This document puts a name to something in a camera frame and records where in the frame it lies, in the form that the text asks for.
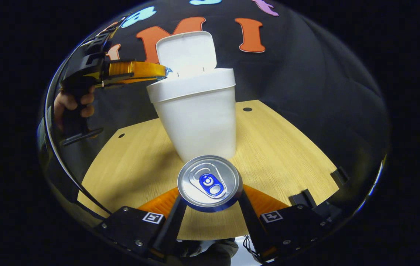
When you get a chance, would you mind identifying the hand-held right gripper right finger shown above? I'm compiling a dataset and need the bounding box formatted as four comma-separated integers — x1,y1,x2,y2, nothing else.
238,185,330,261

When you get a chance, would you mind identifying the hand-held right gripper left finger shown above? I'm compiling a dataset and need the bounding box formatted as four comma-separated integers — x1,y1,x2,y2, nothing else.
97,187,188,259

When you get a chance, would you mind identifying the blue pop can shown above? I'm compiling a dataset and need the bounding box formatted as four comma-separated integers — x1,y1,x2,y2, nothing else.
177,155,243,213

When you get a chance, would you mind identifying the white desktop garbage bin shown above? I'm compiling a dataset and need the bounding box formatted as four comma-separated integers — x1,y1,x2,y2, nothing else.
146,31,237,164

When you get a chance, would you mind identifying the wooden desktop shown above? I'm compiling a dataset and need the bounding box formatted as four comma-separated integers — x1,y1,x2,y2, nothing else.
78,100,344,241

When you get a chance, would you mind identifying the person's dark clothing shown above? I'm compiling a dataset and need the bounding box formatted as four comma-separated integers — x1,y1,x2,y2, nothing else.
173,238,240,266

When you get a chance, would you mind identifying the black cable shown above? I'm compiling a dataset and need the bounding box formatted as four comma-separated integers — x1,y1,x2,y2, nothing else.
242,236,264,263

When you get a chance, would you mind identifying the black table bracket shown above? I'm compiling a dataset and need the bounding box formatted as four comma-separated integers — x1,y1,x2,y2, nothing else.
330,166,349,186

